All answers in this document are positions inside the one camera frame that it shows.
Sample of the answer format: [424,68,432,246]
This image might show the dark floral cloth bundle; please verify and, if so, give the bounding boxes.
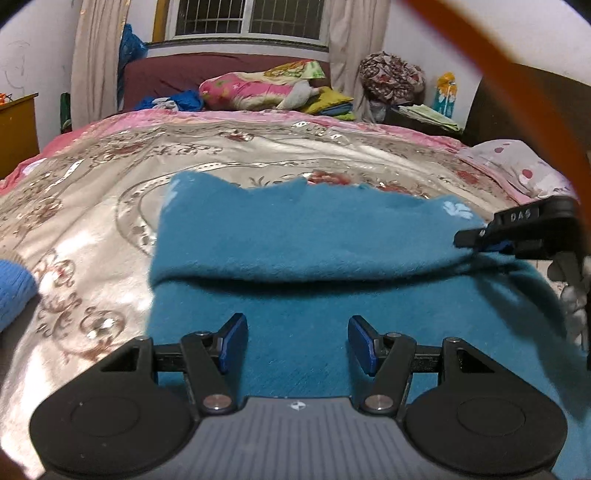
[359,51,426,104]

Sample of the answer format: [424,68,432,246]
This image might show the pink floral folded quilt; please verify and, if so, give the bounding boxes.
[199,71,319,112]

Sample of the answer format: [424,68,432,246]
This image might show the dark brown headboard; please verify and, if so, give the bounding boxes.
[464,62,591,153]

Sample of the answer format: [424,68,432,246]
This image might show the blue ribbed sweater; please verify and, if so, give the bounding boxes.
[0,258,38,333]

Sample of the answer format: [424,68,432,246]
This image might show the orange cable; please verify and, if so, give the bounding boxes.
[402,0,591,259]

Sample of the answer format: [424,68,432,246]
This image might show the orange and blue packet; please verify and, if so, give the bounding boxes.
[434,71,460,118]

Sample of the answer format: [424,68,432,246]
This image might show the blue crumpled cloth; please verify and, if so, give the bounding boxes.
[134,90,204,112]

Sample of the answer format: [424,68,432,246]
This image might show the wooden cabinet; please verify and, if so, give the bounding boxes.
[0,92,40,181]

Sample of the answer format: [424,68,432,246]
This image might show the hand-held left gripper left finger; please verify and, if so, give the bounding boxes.
[99,313,249,415]

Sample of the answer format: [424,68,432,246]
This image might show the floral satin bedspread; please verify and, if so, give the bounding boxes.
[0,111,578,462]

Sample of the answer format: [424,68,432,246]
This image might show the teal knit sweater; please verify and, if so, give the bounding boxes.
[147,172,591,476]

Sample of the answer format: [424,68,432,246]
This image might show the dark nightstand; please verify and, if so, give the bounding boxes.
[383,106,465,139]

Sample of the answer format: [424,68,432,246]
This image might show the beige curtain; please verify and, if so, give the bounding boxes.
[325,0,389,123]
[71,0,127,130]

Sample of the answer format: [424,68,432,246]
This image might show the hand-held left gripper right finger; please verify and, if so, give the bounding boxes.
[347,316,492,415]

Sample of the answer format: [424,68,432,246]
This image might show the maroon sofa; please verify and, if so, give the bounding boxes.
[117,52,333,114]

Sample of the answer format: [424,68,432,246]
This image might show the blue plastic bag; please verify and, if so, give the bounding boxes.
[119,23,148,70]

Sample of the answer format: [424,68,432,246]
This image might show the pale green folded cloth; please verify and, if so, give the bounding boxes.
[398,104,460,132]

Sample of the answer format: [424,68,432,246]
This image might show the yellow folded cloth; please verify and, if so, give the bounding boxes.
[300,87,355,118]

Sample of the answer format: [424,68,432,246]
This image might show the yellow green floral cloth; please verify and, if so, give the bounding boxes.
[263,59,326,84]

